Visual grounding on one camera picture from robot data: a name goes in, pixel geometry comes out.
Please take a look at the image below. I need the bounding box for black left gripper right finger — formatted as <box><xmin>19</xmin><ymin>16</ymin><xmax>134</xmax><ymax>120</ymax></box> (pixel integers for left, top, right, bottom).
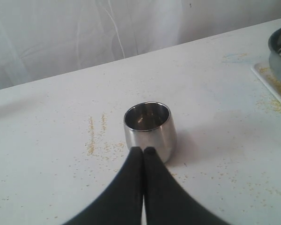
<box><xmin>143</xmin><ymin>147</ymin><xmax>227</xmax><ymax>225</ymax></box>

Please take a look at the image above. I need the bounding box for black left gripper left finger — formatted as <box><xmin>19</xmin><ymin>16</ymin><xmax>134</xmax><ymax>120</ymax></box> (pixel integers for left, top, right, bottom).
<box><xmin>65</xmin><ymin>147</ymin><xmax>144</xmax><ymax>225</ymax></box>

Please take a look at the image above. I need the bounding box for stainless steel cup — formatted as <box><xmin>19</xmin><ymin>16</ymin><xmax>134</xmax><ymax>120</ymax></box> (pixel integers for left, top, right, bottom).
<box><xmin>123</xmin><ymin>102</ymin><xmax>177</xmax><ymax>163</ymax></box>

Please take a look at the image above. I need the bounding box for yellow grain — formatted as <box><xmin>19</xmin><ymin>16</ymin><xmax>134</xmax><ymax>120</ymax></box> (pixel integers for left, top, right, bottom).
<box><xmin>255</xmin><ymin>50</ymin><xmax>281</xmax><ymax>96</ymax></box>

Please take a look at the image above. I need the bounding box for white square plastic tray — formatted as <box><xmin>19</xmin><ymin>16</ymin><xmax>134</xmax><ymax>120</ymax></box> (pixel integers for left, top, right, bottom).
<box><xmin>251</xmin><ymin>62</ymin><xmax>281</xmax><ymax>104</ymax></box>

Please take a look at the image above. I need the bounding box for white backdrop curtain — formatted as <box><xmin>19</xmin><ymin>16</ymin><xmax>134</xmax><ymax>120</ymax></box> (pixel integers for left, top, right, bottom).
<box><xmin>0</xmin><ymin>0</ymin><xmax>281</xmax><ymax>90</ymax></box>

